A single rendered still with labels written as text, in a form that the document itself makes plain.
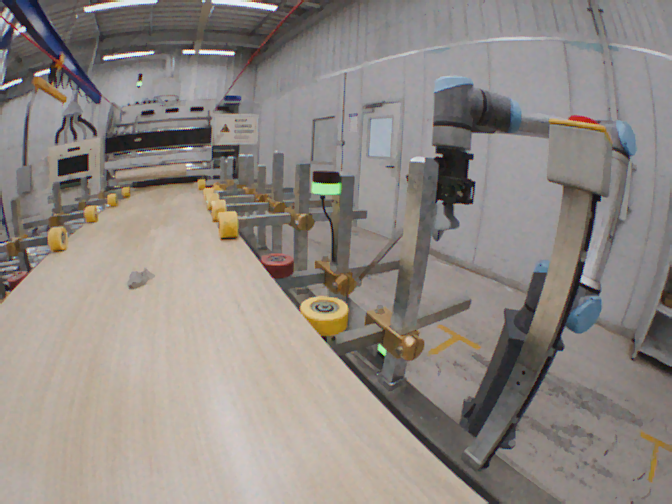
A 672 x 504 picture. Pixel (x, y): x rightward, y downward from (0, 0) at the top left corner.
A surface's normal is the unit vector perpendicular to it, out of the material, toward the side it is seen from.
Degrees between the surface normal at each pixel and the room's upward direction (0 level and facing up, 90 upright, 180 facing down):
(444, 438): 0
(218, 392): 0
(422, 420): 0
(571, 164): 90
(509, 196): 90
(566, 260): 90
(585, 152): 90
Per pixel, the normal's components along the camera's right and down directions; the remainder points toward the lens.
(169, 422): 0.05, -0.95
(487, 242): -0.83, 0.14
